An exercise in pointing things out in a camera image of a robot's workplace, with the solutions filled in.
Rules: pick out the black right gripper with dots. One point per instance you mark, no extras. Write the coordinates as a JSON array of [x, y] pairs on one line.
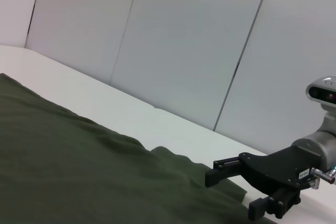
[[278, 169]]

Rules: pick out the dark green shirt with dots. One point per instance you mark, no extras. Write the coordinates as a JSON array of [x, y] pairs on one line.
[[78, 169]]

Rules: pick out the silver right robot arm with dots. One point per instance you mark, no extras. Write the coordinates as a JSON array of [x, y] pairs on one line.
[[320, 148]]

